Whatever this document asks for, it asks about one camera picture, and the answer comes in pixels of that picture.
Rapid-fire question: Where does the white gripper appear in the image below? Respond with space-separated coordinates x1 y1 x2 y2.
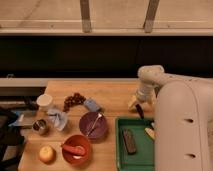
128 88 156 110

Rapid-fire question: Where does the black handled brush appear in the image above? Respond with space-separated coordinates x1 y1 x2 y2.
135 104 144 119

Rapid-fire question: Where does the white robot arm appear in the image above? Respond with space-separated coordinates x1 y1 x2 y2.
128 65 213 171

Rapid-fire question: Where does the green plastic tray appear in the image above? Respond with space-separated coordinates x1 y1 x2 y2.
115 117 155 171

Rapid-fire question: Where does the yellow banana toy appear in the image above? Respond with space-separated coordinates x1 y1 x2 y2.
145 122 155 140

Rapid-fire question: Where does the dark brown rectangular block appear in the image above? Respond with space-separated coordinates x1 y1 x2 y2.
122 129 137 155

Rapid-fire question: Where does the silver spoon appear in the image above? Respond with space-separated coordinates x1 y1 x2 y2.
86 113 103 136

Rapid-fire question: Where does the blue sponge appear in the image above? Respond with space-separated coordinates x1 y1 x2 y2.
84 98 101 112

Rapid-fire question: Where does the purple bowl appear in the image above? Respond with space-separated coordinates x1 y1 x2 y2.
79 112 108 140

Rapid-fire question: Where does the bunch of dark grapes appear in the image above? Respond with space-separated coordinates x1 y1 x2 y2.
63 93 86 112

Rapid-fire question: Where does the red bowl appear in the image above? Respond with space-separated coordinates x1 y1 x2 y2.
61 135 91 166

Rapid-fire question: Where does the red sausage toy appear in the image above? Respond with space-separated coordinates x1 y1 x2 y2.
61 144 86 156

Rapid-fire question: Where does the crumpled grey cloth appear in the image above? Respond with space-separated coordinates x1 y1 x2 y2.
47 109 68 131

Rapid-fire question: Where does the white small bowl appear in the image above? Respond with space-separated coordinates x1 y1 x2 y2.
36 94 53 109

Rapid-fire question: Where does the small metal cup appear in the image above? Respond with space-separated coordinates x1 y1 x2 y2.
33 119 47 135

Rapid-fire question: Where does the yellow apple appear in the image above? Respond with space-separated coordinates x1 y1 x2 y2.
39 145 55 163

